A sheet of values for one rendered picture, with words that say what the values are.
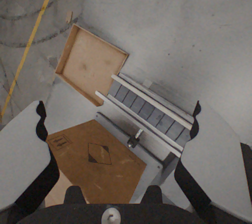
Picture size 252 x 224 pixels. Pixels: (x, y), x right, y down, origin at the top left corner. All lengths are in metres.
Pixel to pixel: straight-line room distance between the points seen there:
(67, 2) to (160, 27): 1.83
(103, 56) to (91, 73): 0.10
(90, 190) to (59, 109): 0.51
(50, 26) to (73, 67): 1.71
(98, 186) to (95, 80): 0.42
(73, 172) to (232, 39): 0.60
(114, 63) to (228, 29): 0.41
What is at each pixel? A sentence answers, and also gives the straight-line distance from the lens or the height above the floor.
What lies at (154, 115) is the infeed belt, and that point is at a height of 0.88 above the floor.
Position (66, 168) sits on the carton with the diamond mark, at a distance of 0.41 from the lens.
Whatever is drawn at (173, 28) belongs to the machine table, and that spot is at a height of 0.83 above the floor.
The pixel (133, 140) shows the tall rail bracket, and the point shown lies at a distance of 0.42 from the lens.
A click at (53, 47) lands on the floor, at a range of 2.25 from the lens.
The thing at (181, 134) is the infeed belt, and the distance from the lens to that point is 0.48.
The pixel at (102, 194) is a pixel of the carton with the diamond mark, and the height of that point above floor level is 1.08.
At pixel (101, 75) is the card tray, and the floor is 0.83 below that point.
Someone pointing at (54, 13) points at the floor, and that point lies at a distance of 2.39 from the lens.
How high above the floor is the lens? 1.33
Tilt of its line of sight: 66 degrees down
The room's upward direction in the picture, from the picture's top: 100 degrees counter-clockwise
